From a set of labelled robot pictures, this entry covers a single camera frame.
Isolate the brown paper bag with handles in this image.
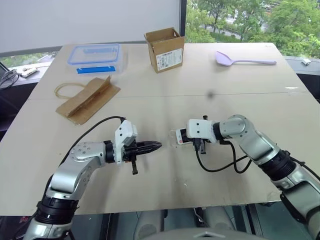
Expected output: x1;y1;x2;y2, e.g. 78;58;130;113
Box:
54;75;122;126

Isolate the lilac plastic rice spoon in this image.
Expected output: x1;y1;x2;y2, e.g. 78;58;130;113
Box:
215;50;278;68

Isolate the dark window frame post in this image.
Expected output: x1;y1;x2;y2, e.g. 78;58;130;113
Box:
178;0;188;37

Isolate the white power strip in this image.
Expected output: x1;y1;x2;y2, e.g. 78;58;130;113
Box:
19;66;40;78

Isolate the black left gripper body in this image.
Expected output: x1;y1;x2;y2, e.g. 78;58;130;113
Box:
122;141;141;176

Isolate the open brown cardboard box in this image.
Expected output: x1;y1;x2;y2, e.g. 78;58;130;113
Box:
143;27;186;74

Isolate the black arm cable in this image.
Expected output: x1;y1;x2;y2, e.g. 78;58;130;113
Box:
195;139;254;174
58;115;127;169

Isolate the clear container with blue lid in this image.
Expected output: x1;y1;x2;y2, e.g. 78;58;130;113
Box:
65;43;126;76

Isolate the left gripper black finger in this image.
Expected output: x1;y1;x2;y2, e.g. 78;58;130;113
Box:
138;140;162;149
138;146;162;155

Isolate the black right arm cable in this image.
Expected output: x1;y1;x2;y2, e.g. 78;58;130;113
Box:
195;139;254;174

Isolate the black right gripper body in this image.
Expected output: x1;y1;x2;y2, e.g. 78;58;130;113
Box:
191;138;208;155

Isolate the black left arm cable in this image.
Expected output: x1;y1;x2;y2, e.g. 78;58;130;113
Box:
58;115;127;169

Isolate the grey cable bundle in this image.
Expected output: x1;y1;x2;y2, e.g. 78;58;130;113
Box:
0;69;20;90

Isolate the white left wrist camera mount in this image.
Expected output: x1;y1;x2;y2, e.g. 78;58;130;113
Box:
114;120;139;165

